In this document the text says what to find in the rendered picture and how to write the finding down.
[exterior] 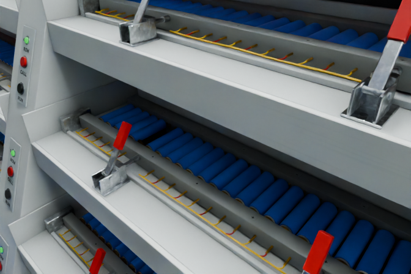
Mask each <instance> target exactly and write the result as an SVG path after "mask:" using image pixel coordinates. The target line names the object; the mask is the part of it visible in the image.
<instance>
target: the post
mask: <svg viewBox="0 0 411 274"><path fill-rule="evenodd" d="M24 25H25V26H27V27H30V28H33V29H35V30H36V33H35V43H34V52H33V58H32V67H31V77H30V82H29V91H28V100H27V106H26V107H25V106H23V105H22V104H21V103H19V102H18V101H16V100H15V94H16V89H17V79H18V69H19V63H20V53H21V43H22V36H23V26H24ZM117 80H118V79H115V78H113V77H112V76H109V75H107V74H104V73H102V72H99V71H98V70H95V69H93V68H91V67H88V66H86V65H84V64H82V63H80V62H77V61H75V60H73V59H70V58H69V57H66V56H64V55H61V54H59V53H57V52H55V51H53V46H52V43H51V38H50V33H49V30H48V25H47V22H46V18H45V13H44V10H43V5H42V0H21V1H20V11H19V17H18V27H17V37H16V44H15V54H14V60H13V70H12V81H11V87H10V97H9V108H8V114H7V124H6V135H5V141H4V151H3V157H2V168H1V178H0V234H1V236H2V237H3V239H4V240H5V241H6V243H7V244H8V246H9V251H8V257H7V266H6V274H32V273H31V272H30V271H29V269H28V268H27V267H26V266H25V264H24V262H23V260H22V258H21V255H20V252H19V251H18V248H17V246H16V243H15V241H14V239H13V237H12V234H11V231H10V229H9V227H8V225H9V224H11V223H13V222H14V221H16V220H19V219H20V218H22V217H24V216H25V215H27V214H29V213H31V212H33V211H35V210H37V209H38V208H40V207H42V206H44V205H45V204H47V203H49V202H51V201H53V200H55V199H56V198H58V197H60V196H62V195H63V194H66V193H67V192H66V191H65V190H64V189H63V188H62V187H61V186H60V185H59V184H58V183H56V182H55V181H54V180H53V179H52V178H51V177H50V176H49V175H48V174H47V173H46V172H45V171H43V170H42V169H41V168H40V167H39V166H38V165H37V162H36V159H35V156H34V153H33V150H32V146H31V143H30V140H29V137H28V134H27V131H26V127H25V125H24V122H23V118H22V116H21V115H23V114H26V113H29V112H31V111H34V110H37V109H40V108H43V107H45V106H48V105H51V104H53V103H56V102H59V101H62V100H65V99H67V98H70V97H73V96H76V95H78V94H82V93H84V92H87V91H90V90H93V89H95V88H98V87H101V86H104V85H106V84H109V83H112V82H115V81H117ZM10 138H13V139H14V140H15V141H16V142H17V143H18V144H19V145H20V146H21V155H20V164H19V169H18V178H17V188H16V193H15V203H14V208H13V212H11V210H10V209H9V208H8V207H7V206H6V205H5V203H4V202H3V199H4V188H5V182H6V172H7V162H8V156H9V146H10Z"/></svg>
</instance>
